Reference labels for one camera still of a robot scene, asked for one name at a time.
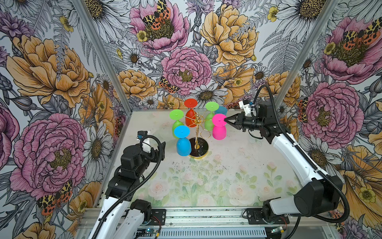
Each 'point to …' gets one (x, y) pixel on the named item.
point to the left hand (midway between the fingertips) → (157, 147)
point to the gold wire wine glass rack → (199, 146)
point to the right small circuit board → (278, 229)
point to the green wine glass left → (177, 115)
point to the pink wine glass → (219, 129)
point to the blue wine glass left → (183, 146)
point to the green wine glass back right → (211, 106)
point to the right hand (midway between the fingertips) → (225, 124)
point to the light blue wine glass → (221, 110)
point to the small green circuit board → (147, 230)
